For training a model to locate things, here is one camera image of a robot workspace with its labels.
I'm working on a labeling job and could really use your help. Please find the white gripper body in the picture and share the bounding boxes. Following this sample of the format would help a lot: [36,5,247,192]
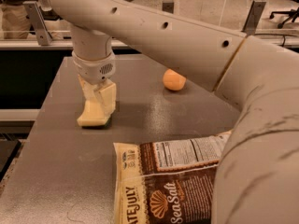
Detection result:
[72,52,116,85]

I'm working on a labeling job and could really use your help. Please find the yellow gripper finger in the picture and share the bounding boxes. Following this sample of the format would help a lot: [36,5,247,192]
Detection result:
[94,79,117,117]
[78,76,98,110]

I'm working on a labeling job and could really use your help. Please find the yellow sponge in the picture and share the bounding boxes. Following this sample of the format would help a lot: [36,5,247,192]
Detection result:
[77,100,114,127]

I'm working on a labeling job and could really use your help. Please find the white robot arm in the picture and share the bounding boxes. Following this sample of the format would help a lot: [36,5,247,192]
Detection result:
[49,0,299,224]

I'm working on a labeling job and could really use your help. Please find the orange ball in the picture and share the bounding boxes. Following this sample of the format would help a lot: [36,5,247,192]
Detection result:
[163,69,186,91]

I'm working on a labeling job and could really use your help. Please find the person in beige trousers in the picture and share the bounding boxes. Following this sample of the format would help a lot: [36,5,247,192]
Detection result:
[0,0,64,41]

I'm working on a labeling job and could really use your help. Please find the brown sea salt chip bag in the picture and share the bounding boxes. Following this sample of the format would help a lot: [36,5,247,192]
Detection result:
[114,132,231,224]

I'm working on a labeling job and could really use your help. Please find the glass barrier panel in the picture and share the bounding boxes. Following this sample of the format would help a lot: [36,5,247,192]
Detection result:
[0,0,299,42]

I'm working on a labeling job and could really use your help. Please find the black chair base right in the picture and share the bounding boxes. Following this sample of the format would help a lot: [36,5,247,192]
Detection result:
[269,9,299,29]

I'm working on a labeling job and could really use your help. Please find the left metal bracket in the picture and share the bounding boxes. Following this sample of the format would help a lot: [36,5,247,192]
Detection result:
[23,1,52,46]

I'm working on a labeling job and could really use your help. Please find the metal bracket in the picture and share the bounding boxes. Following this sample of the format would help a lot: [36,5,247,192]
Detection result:
[23,1,52,46]
[162,1,174,13]
[242,0,266,35]

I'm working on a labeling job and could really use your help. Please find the middle metal bracket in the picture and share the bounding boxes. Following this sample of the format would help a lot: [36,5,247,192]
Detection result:
[162,1,174,13]

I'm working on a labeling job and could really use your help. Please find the right metal bracket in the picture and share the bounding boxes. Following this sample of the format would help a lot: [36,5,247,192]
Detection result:
[242,0,266,35]

